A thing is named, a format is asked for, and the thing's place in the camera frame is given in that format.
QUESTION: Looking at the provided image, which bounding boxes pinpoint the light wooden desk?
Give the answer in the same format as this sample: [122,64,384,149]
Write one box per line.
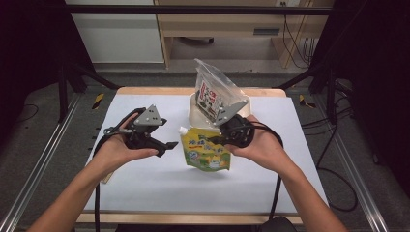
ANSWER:
[154,0,337,70]

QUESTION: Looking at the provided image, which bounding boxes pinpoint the person's left hand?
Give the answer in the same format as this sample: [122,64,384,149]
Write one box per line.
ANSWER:
[91,113,160,177]

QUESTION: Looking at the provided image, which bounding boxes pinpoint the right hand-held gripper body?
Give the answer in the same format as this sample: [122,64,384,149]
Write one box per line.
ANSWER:
[212,100,256,150]

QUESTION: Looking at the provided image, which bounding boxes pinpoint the thin black floor cable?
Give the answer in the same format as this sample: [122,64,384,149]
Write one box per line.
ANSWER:
[15,102,41,124]

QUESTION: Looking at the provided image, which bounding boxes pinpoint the black cables under desk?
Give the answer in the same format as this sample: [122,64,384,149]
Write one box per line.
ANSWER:
[281,14,318,70]

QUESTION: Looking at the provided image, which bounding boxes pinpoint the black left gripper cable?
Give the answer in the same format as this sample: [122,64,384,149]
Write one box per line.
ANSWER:
[92,107,146,232]

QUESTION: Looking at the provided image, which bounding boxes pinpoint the clear seaweed snack bag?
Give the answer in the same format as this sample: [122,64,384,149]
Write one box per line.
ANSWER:
[192,57,251,126]

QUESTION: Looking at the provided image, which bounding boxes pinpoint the white cabinet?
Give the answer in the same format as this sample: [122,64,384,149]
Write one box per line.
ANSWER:
[64,0,165,64]

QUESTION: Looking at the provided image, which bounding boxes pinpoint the cream plastic storage box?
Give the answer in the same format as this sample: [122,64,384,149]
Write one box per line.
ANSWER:
[188,92,252,131]

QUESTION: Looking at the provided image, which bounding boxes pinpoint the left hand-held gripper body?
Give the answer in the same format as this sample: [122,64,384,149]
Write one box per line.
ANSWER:
[102,103,168,152]

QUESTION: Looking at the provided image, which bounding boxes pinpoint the black metal stand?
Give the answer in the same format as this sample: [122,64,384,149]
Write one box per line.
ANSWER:
[276,62,340,126]
[57,61,121,124]

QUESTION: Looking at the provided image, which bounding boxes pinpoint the yellow black tape marker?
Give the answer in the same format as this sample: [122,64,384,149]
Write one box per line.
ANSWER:
[92,92,105,110]
[298,93,317,109]

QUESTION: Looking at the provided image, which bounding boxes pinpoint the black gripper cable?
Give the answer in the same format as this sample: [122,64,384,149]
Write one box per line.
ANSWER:
[240,121,285,221]
[92,107,146,232]

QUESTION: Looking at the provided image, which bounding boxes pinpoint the person's right hand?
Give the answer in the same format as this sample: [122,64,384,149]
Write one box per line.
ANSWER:
[224,114,295,177]

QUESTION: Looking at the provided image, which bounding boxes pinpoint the black horizontal bar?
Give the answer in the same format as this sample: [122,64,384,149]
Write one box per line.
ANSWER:
[64,4,334,16]

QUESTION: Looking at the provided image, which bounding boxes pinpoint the aluminium floor rail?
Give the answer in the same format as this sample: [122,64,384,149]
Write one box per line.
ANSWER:
[311,93,392,232]
[0,92,82,232]

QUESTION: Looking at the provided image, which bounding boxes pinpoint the yellow spouted seasoning pouch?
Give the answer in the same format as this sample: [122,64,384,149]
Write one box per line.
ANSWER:
[178,126,232,173]

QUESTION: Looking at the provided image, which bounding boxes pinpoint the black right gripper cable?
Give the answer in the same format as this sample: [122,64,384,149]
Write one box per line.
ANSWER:
[240,121,285,221]

